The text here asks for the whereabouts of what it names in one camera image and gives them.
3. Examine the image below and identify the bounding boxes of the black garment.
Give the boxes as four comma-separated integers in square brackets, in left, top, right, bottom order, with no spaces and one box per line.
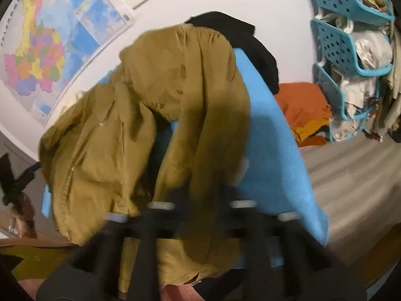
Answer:
[185,12,280,95]

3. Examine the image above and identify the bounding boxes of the person's left hand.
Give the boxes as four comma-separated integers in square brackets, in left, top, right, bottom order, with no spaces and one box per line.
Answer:
[9,193,36,223]

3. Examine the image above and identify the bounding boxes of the blue plastic storage rack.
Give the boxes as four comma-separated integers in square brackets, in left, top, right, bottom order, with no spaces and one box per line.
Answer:
[302,0,396,141]

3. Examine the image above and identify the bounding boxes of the orange folded cloth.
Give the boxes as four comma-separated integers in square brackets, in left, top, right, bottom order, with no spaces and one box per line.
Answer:
[276,82,333,129]

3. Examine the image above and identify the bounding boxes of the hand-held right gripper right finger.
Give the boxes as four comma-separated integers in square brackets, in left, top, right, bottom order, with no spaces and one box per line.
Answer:
[219,191,333,270]

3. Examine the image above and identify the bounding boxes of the colourful wall map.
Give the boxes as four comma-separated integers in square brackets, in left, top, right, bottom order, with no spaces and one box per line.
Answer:
[0,0,135,124]

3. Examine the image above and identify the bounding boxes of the olive green jacket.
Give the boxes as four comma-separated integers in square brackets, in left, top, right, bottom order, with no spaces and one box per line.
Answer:
[38,23,251,292]

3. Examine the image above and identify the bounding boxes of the crumpled white plastic bag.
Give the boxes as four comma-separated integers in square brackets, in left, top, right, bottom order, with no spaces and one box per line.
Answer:
[354,33,393,69]

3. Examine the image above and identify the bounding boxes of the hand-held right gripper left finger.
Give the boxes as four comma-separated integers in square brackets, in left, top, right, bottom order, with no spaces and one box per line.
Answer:
[67,194,195,289]

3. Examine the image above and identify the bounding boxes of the beige hanging clothes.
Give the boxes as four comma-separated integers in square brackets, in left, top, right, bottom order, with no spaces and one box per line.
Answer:
[380,0,401,145]

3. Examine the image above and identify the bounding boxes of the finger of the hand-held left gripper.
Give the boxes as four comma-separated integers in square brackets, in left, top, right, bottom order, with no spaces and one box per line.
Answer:
[14,162,43,192]

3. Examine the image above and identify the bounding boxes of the pink knitted garment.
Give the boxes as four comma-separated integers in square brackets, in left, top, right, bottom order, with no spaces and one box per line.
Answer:
[17,277,201,301]

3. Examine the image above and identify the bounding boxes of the blue printed blanket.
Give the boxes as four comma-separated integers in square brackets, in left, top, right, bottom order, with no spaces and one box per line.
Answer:
[42,48,329,268]

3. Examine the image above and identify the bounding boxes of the white printed bag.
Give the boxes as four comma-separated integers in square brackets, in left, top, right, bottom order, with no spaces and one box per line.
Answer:
[332,69,380,141]

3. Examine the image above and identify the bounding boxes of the mustard folded cloth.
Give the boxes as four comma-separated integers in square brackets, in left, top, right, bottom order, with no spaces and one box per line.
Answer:
[293,117,333,143]

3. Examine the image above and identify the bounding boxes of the mustard yellow cloth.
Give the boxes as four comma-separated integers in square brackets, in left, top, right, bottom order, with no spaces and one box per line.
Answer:
[11,244,80,281]

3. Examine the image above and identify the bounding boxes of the brown bed frame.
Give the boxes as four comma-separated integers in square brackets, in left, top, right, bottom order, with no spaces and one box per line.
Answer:
[345,248,400,292]

